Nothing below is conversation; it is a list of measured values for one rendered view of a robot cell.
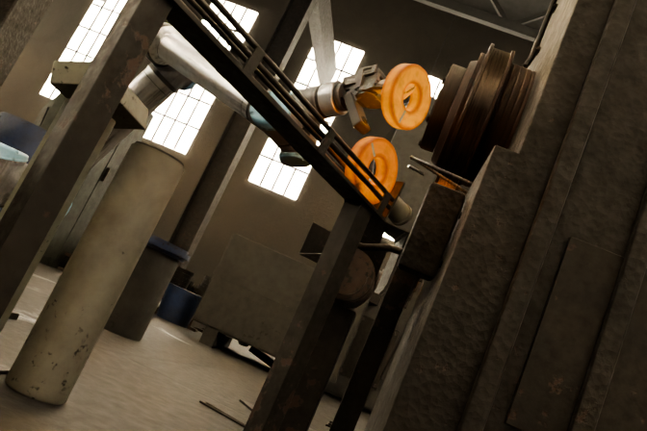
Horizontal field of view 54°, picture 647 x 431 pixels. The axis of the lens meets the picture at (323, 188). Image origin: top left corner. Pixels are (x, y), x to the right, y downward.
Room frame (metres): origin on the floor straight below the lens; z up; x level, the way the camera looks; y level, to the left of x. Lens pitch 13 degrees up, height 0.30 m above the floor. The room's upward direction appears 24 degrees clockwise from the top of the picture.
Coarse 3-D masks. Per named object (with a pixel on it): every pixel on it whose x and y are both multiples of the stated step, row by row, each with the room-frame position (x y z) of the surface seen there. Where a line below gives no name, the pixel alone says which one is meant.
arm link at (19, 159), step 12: (0, 144) 1.81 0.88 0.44; (0, 156) 1.81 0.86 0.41; (12, 156) 1.83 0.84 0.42; (24, 156) 1.86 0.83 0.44; (0, 168) 1.82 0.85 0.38; (12, 168) 1.84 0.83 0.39; (24, 168) 1.90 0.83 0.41; (0, 180) 1.83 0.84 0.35; (12, 180) 1.86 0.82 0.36; (0, 192) 1.85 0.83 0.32; (0, 204) 1.91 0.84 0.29
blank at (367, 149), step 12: (360, 144) 1.36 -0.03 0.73; (372, 144) 1.36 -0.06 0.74; (384, 144) 1.39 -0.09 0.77; (360, 156) 1.35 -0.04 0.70; (372, 156) 1.37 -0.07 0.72; (384, 156) 1.40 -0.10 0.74; (396, 156) 1.43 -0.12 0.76; (348, 168) 1.36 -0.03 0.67; (360, 168) 1.36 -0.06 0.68; (384, 168) 1.42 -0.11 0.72; (396, 168) 1.44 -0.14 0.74; (360, 180) 1.37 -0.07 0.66; (384, 180) 1.42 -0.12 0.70; (372, 192) 1.41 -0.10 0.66
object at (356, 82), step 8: (360, 72) 1.48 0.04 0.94; (368, 72) 1.46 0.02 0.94; (376, 72) 1.46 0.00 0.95; (344, 80) 1.53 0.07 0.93; (352, 80) 1.51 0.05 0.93; (360, 80) 1.47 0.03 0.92; (368, 80) 1.47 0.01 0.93; (376, 80) 1.45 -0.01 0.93; (336, 88) 1.52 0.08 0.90; (344, 88) 1.53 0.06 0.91; (352, 88) 1.51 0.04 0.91; (360, 88) 1.47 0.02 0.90; (336, 96) 1.52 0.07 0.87; (360, 96) 1.47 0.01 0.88; (368, 96) 1.46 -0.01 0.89; (376, 96) 1.46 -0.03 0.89; (344, 104) 1.53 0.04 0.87; (360, 104) 1.50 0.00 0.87; (368, 104) 1.49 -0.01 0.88; (376, 104) 1.48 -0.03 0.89
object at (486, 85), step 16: (496, 48) 1.74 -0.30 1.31; (496, 64) 1.65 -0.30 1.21; (480, 80) 1.63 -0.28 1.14; (496, 80) 1.63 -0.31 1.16; (480, 96) 1.63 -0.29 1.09; (464, 112) 1.64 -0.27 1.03; (480, 112) 1.64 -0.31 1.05; (464, 128) 1.66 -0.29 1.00; (480, 128) 1.65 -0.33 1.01; (464, 144) 1.69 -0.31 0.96; (448, 160) 1.74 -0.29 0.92; (464, 160) 1.72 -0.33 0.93; (448, 176) 1.80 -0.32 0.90
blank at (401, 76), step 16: (400, 64) 1.37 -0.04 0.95; (416, 64) 1.37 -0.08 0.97; (400, 80) 1.35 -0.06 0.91; (416, 80) 1.38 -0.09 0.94; (384, 96) 1.36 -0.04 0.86; (400, 96) 1.37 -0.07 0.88; (416, 96) 1.42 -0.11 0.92; (384, 112) 1.38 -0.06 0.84; (400, 112) 1.38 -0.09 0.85; (416, 112) 1.42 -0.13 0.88; (400, 128) 1.41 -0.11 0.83
